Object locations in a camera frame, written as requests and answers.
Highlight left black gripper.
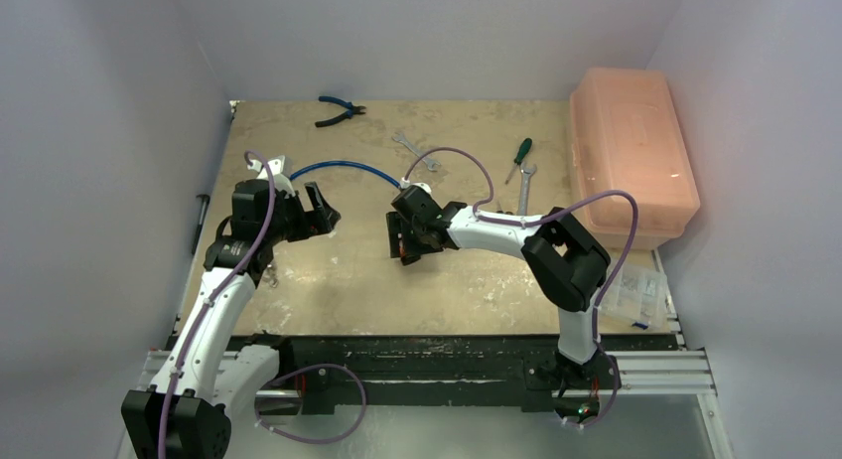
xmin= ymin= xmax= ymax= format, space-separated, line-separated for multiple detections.
xmin=263 ymin=182 xmax=338 ymax=245

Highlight blue cable lock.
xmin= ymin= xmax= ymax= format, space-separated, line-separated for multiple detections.
xmin=289 ymin=160 xmax=400 ymax=189

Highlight silver key bunch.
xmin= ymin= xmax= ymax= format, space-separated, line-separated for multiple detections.
xmin=261 ymin=263 xmax=279 ymax=288

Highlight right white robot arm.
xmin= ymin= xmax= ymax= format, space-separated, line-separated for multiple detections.
xmin=386 ymin=185 xmax=612 ymax=386

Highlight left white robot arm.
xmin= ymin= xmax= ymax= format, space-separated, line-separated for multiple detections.
xmin=121 ymin=178 xmax=341 ymax=458

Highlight small silver wrench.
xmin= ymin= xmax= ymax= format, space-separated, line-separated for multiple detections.
xmin=392 ymin=132 xmax=441 ymax=172

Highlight large silver wrench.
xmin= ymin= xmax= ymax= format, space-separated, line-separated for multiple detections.
xmin=517 ymin=166 xmax=537 ymax=216

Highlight clear plastic bags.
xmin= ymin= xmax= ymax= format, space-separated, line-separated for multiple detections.
xmin=600 ymin=263 xmax=667 ymax=330

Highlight orange plastic toolbox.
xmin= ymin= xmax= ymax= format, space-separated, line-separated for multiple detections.
xmin=568 ymin=68 xmax=700 ymax=250

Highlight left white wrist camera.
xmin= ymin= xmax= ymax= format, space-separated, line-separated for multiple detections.
xmin=249 ymin=155 xmax=295 ymax=197

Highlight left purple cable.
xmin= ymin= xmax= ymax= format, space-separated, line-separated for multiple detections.
xmin=156 ymin=150 xmax=278 ymax=459

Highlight blue handled pliers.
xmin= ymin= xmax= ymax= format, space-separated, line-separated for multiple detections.
xmin=314 ymin=95 xmax=367 ymax=129

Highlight black handled tool at edge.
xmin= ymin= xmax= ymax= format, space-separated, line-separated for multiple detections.
xmin=191 ymin=194 xmax=211 ymax=255

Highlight green handled screwdriver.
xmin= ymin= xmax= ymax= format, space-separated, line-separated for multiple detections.
xmin=504 ymin=138 xmax=532 ymax=184

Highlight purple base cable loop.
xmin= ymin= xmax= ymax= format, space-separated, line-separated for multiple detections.
xmin=253 ymin=364 xmax=368 ymax=445

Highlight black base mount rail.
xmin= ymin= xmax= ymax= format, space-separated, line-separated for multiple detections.
xmin=221 ymin=334 xmax=715 ymax=418

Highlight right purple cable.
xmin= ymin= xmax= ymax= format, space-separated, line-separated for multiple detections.
xmin=402 ymin=146 xmax=640 ymax=352

